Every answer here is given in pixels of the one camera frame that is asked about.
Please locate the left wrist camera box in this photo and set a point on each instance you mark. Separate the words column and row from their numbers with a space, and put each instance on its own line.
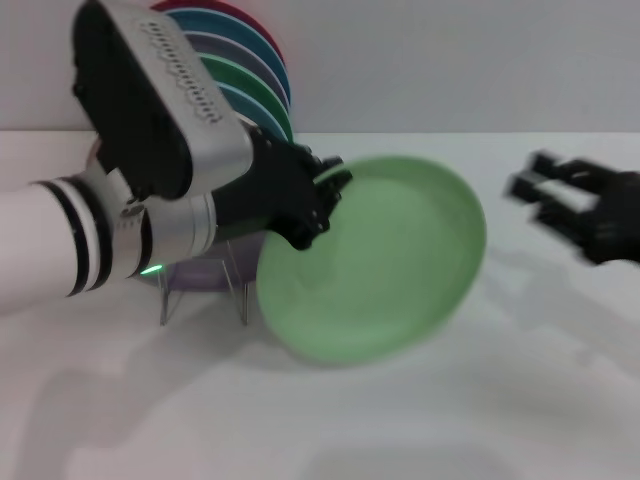
column 150, row 100

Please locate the dark green plate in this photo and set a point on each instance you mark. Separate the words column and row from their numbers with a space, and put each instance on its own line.
column 235, row 70

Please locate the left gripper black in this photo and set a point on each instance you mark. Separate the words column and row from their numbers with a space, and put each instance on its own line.
column 275, row 190

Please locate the grey purple plate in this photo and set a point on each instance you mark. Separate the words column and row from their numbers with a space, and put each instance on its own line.
column 220, row 45

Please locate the light green plate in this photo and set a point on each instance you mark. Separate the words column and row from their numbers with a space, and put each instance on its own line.
column 380, row 265

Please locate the teal blue plate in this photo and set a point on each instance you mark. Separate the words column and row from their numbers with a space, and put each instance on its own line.
column 210, row 21

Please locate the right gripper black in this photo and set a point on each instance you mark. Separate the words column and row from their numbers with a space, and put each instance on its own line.
column 617, row 215

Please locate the light blue plate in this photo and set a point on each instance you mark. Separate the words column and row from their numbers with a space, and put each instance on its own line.
column 250, row 102

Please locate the red plate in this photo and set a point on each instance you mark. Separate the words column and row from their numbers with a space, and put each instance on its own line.
column 200, row 4

